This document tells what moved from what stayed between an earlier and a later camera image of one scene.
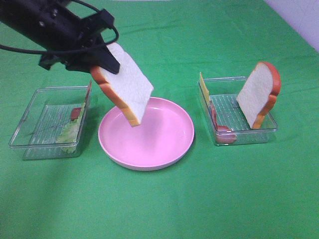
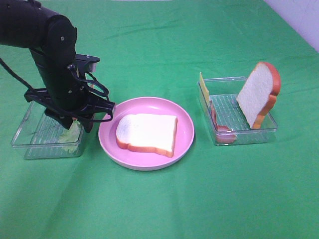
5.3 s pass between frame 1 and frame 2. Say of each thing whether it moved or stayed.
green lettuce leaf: stayed
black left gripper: moved
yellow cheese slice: stayed
